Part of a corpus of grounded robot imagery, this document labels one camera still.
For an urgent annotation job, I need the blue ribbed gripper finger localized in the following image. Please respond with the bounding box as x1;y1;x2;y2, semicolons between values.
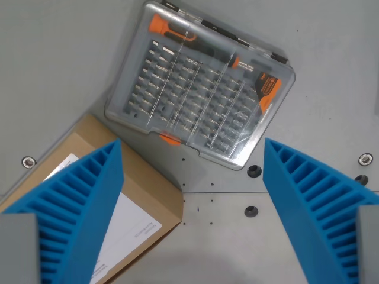
262;137;379;284
0;138;126;284

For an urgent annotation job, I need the white paper shipping label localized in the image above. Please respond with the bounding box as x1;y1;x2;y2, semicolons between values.
43;153;163;284

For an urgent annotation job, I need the brown cardboard box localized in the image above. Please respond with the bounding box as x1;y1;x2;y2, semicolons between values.
0;114;185;284

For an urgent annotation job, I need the orange brand label card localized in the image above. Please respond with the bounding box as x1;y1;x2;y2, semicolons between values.
253;72;281;115

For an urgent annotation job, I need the clear plastic screwdriver bit case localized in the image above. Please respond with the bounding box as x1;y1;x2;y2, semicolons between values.
104;0;297;171

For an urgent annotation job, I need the orange black precision screwdriver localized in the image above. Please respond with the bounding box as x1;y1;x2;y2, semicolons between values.
149;14;255;73

